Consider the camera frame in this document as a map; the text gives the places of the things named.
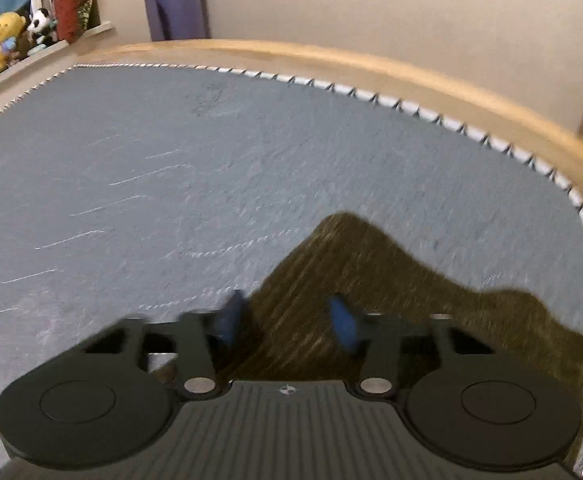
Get olive corduroy pants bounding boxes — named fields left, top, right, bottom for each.
left=222, top=212, right=583, bottom=476

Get light wooden bed frame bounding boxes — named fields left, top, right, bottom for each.
left=0, top=39, right=583, bottom=206

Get dark red cushion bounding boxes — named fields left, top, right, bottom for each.
left=53, top=0, right=95, bottom=45

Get purple box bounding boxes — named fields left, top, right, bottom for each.
left=143, top=0, right=211, bottom=42

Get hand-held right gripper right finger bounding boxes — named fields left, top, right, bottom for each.
left=327, top=292, right=472, bottom=401

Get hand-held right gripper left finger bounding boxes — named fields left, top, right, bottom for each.
left=79, top=289, right=248, bottom=401

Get panda plush toy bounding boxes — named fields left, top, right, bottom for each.
left=24, top=7, right=58, bottom=46

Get blue-grey quilted blanket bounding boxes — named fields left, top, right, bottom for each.
left=0, top=62, right=583, bottom=480

